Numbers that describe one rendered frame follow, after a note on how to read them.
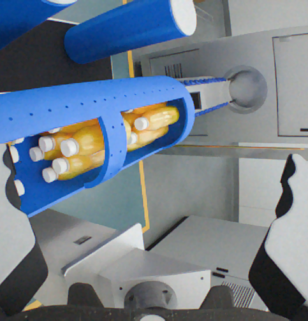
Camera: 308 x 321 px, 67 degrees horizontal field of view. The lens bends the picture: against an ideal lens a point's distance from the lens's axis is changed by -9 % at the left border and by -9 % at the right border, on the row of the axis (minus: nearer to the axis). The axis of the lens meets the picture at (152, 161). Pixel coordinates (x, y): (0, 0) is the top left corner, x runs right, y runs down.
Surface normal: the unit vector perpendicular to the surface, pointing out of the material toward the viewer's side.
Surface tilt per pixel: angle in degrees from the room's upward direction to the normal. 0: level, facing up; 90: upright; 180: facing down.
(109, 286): 90
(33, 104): 46
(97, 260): 0
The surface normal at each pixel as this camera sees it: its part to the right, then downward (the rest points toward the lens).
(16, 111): 0.48, -0.63
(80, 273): 0.82, 0.05
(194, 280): 0.11, 0.17
